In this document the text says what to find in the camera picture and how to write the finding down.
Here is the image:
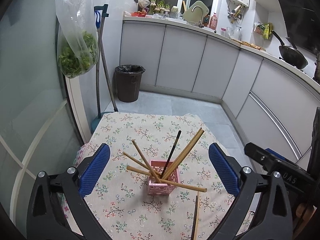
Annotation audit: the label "black wok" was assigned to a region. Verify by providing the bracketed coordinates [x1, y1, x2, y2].
[271, 30, 308, 70]

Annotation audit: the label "kitchen faucet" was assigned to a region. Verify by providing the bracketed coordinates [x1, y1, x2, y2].
[191, 5, 206, 29]

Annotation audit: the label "black range hood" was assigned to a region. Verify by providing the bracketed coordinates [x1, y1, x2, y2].
[278, 0, 319, 55]

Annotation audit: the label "plastic bag of greens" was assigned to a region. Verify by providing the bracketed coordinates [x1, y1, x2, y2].
[55, 0, 99, 79]

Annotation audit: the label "pink perforated utensil holder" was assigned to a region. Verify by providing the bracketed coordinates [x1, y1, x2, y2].
[146, 159, 181, 196]

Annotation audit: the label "red tray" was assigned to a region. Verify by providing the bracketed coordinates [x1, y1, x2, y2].
[131, 11, 147, 17]

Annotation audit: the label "yellow green snack bags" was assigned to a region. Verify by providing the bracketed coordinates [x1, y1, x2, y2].
[253, 22, 273, 40]

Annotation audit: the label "green cutting board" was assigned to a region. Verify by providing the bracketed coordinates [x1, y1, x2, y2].
[182, 1, 209, 23]

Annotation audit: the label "floral tablecloth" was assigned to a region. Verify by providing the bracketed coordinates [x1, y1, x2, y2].
[74, 112, 234, 239]

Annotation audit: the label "potted green sprouts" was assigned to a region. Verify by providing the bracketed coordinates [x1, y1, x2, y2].
[148, 0, 171, 15]

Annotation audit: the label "pink detergent bottle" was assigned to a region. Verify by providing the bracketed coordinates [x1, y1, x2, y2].
[209, 13, 217, 30]

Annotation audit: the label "black trash bin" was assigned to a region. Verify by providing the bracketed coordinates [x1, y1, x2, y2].
[115, 64, 145, 102]

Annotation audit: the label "black chopstick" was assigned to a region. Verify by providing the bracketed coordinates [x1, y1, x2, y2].
[190, 195, 199, 240]
[160, 130, 182, 179]

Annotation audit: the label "mop with blue handle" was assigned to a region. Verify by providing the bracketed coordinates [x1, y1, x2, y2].
[91, 4, 118, 134]

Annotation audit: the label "person's right hand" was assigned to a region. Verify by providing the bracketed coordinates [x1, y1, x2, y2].
[294, 203, 316, 238]

